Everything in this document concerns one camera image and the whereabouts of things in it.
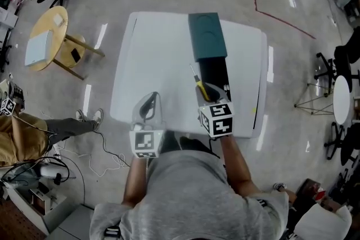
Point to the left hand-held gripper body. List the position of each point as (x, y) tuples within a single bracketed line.
[(146, 143)]

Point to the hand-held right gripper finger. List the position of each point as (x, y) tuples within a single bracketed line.
[(199, 97), (218, 92)]

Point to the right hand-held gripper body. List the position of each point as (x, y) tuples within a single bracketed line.
[(222, 123)]

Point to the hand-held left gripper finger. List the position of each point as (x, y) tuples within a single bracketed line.
[(158, 112), (137, 112)]

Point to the person's left forearm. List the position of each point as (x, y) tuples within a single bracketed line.
[(135, 182)]

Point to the person's right forearm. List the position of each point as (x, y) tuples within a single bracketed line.
[(236, 168)]

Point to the flat white box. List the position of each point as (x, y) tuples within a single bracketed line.
[(38, 49)]

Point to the person's grey shirt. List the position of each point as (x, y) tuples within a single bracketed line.
[(188, 199)]

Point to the black phone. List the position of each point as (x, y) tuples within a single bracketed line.
[(76, 54)]

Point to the red brown bag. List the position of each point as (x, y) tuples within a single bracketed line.
[(310, 189)]

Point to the round wooden table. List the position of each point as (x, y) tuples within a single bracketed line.
[(56, 36)]

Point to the small white pad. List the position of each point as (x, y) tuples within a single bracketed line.
[(58, 19)]

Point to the round white side table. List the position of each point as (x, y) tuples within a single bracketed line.
[(341, 98)]

